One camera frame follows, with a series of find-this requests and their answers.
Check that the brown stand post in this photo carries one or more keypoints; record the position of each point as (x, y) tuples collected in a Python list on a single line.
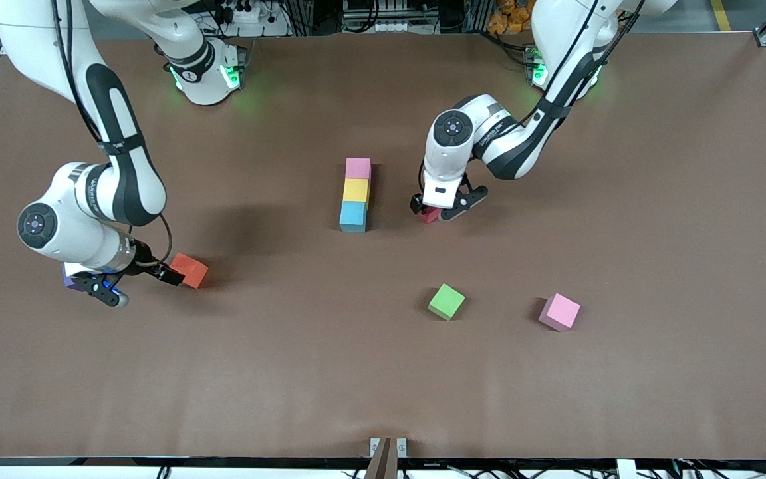
[(380, 466)]

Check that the long white power strip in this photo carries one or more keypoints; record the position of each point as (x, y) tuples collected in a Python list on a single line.
[(389, 26)]

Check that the bag of orange items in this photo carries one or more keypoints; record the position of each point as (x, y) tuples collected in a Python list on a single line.
[(506, 20)]

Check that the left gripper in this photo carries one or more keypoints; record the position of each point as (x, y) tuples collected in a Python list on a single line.
[(416, 203)]

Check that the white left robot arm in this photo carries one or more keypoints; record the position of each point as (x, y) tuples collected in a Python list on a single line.
[(522, 146)]

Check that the grey metal clamp bracket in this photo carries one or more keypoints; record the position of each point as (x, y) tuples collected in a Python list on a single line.
[(401, 447)]

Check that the orange foam cube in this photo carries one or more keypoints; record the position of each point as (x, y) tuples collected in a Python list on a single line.
[(191, 269)]

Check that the yellow foam cube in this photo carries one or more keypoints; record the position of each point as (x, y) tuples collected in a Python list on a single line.
[(356, 189)]

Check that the brown table cover sheet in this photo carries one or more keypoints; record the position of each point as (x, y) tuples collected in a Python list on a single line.
[(356, 372)]

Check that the green foam cube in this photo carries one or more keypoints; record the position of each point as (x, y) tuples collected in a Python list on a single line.
[(446, 301)]

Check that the white power strip with plugs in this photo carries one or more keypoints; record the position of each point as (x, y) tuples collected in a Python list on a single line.
[(256, 14)]

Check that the white paper tag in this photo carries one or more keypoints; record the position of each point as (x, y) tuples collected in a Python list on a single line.
[(627, 470)]

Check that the red foam cube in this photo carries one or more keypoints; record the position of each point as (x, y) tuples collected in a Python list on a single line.
[(431, 215)]

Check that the purple foam cube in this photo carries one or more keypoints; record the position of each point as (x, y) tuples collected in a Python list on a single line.
[(70, 285)]

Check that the pink foam cube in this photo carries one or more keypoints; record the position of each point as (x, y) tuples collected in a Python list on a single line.
[(358, 167), (560, 311)]

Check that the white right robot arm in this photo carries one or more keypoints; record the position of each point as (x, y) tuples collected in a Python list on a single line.
[(124, 179)]

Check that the blue foam cube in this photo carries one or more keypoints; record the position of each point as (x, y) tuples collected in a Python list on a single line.
[(353, 214)]

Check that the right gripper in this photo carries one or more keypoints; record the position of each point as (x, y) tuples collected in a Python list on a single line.
[(144, 260)]

